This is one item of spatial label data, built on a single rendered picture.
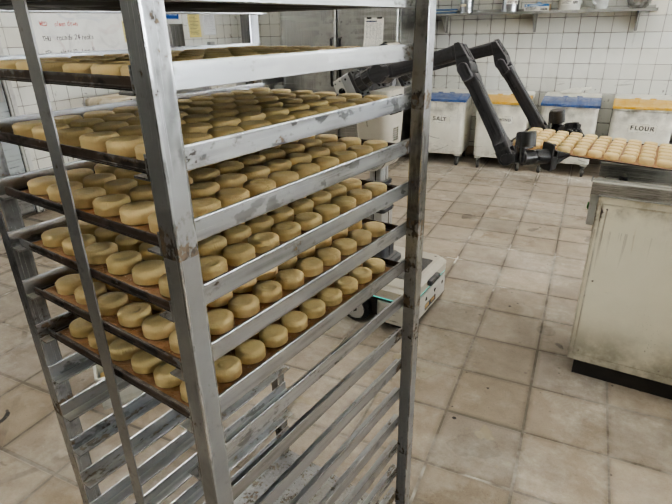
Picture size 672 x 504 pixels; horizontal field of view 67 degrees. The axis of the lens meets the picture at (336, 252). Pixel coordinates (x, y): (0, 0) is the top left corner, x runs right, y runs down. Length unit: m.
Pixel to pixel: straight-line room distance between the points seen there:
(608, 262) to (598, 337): 0.35
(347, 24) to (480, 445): 4.67
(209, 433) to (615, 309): 1.93
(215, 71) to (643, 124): 5.26
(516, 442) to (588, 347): 0.58
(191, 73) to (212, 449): 0.49
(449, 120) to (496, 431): 4.19
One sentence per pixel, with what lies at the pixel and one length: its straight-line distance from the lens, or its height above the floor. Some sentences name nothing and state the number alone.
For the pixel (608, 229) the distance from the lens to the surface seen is 2.26.
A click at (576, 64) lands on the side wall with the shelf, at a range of 6.30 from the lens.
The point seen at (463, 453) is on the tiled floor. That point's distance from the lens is 2.09.
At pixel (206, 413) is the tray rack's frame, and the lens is 0.73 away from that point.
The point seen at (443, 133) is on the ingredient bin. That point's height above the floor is 0.35.
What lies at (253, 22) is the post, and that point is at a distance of 1.31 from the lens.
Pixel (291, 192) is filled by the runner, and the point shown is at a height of 1.23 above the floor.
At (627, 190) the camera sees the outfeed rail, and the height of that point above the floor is 0.87.
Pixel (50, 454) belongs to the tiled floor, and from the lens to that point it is 2.33.
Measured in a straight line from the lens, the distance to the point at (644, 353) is 2.48.
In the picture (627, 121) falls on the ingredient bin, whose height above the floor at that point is 0.58.
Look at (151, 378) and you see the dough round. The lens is 0.88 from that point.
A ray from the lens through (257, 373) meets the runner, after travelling 0.82.
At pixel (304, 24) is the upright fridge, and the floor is 1.48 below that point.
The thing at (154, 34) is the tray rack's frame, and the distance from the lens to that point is 0.56.
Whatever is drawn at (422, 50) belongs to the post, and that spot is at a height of 1.41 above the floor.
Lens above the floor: 1.46
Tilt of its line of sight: 24 degrees down
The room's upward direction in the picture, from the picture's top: 1 degrees counter-clockwise
